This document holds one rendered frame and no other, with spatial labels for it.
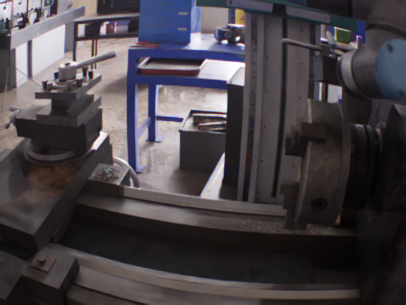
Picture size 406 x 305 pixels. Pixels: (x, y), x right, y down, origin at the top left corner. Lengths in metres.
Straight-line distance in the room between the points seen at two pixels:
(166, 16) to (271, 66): 1.13
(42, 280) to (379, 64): 0.78
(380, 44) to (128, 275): 0.71
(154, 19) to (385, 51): 2.40
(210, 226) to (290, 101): 0.95
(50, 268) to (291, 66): 1.37
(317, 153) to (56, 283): 0.59
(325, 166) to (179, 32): 2.17
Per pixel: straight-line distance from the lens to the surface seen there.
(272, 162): 2.06
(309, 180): 0.77
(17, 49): 5.41
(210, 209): 1.18
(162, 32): 2.87
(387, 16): 0.60
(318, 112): 0.81
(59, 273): 0.92
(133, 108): 2.87
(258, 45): 1.84
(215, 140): 2.94
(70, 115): 1.12
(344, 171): 0.77
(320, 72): 0.74
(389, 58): 0.56
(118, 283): 0.94
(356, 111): 0.72
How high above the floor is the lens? 1.49
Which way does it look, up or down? 27 degrees down
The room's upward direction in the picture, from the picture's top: 2 degrees clockwise
